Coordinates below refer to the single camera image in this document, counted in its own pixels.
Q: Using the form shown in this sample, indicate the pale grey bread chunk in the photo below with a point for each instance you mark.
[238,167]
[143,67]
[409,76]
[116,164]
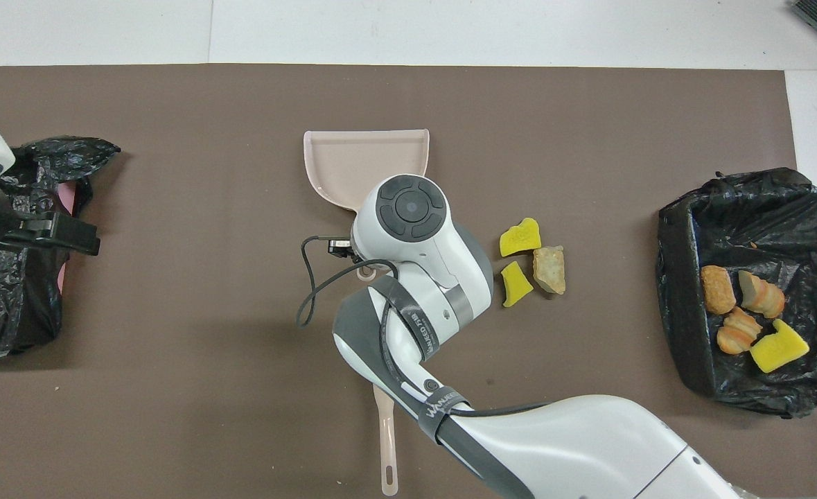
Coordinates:
[549,270]

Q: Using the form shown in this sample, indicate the brown table mat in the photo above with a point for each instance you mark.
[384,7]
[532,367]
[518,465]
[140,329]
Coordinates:
[172,416]

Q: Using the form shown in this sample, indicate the bin lined with black bag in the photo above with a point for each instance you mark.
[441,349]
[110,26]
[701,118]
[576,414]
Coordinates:
[678,312]

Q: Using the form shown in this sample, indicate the brown bread roll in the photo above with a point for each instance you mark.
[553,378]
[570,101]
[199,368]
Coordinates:
[718,290]

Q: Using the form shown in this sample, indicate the pale torn bread piece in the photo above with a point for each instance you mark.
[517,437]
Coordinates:
[761,294]

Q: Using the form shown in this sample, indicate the small yellow sponge piece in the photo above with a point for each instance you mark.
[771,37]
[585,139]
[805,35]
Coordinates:
[514,284]

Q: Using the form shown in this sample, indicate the pink bin with black bag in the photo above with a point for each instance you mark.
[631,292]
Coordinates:
[6,312]

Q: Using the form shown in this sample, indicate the striped croissant piece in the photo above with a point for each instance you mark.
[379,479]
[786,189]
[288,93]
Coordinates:
[739,331]

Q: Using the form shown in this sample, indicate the curved green yellow sponge piece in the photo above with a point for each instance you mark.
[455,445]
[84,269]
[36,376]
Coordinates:
[779,346]

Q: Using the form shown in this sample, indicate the large yellow sponge piece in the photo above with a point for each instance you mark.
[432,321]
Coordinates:
[519,239]

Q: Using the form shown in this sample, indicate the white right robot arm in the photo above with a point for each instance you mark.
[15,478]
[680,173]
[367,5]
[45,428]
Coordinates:
[588,450]

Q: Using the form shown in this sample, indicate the beige plastic dustpan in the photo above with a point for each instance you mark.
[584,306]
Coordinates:
[353,163]

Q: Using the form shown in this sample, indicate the beige hand brush black bristles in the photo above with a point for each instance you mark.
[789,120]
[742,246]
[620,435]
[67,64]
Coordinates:
[386,443]

